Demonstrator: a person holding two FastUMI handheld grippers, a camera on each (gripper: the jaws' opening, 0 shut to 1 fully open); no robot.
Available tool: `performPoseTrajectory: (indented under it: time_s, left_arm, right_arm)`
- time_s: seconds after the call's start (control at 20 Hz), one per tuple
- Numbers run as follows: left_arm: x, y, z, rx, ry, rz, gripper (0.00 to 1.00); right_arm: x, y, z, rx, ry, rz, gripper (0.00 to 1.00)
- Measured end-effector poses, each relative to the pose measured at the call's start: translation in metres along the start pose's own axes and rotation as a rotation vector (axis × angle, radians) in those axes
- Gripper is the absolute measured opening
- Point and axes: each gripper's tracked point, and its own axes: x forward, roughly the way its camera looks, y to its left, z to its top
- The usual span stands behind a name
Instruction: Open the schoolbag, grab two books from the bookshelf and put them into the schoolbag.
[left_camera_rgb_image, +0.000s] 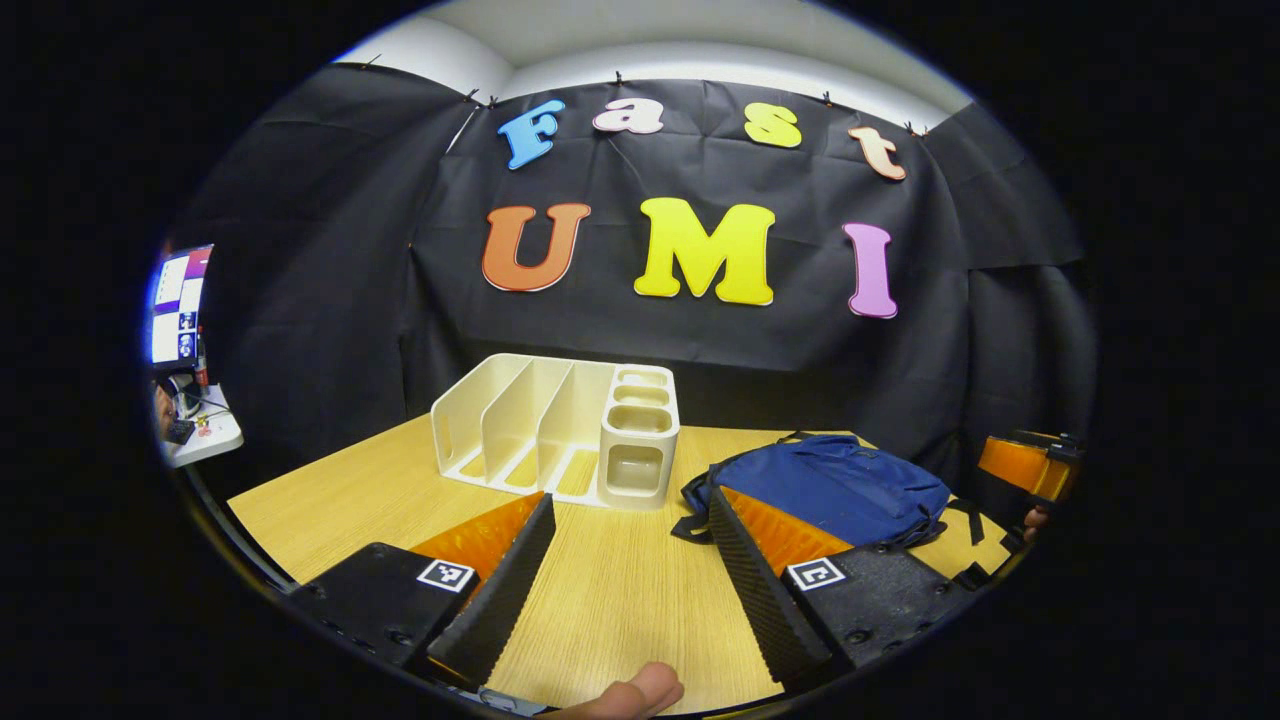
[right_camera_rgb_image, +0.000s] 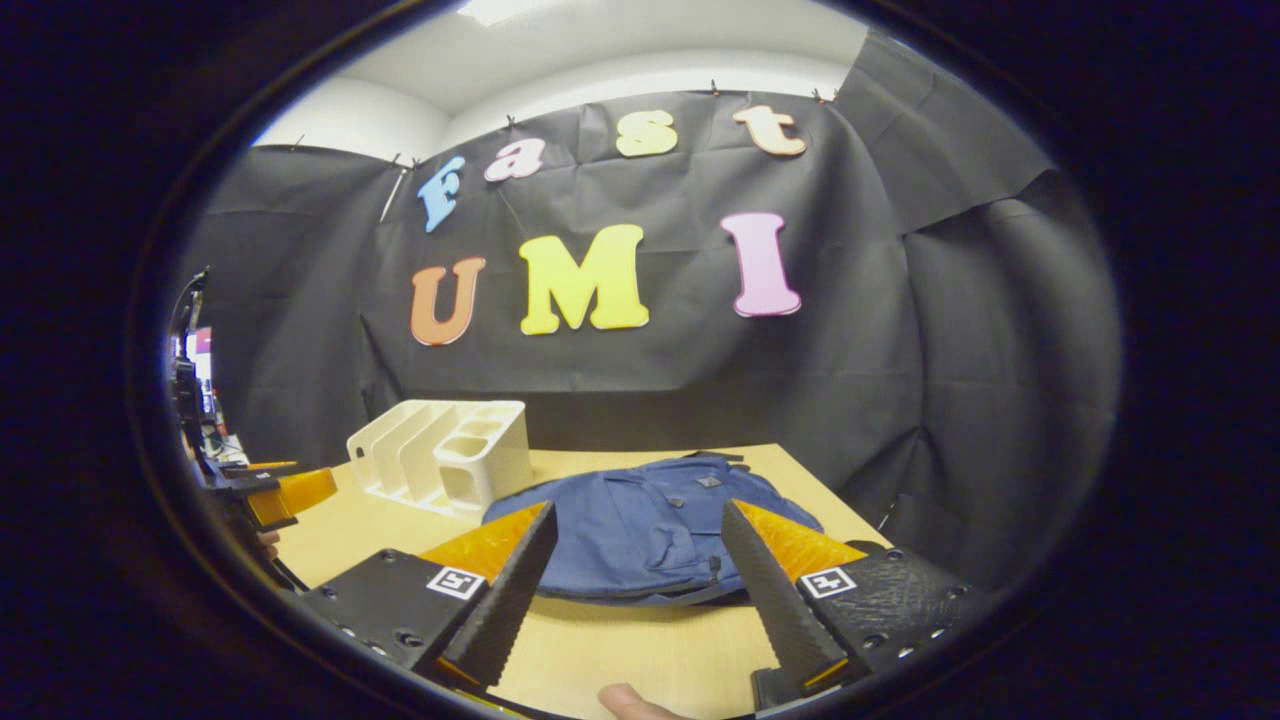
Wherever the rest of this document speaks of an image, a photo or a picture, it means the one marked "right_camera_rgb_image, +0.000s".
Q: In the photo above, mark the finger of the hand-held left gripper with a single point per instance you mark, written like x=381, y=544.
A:
x=300, y=492

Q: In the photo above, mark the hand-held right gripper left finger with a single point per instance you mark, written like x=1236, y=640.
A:
x=505, y=600

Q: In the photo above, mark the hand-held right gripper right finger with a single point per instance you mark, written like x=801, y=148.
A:
x=775, y=600

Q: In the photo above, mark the white plastic bookshelf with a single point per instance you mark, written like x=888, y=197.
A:
x=490, y=465

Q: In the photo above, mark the blue schoolbag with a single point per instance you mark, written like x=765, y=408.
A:
x=640, y=530

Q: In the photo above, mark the computer monitor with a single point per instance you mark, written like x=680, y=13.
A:
x=203, y=370

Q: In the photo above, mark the ceiling light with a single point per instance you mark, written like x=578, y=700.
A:
x=505, y=10

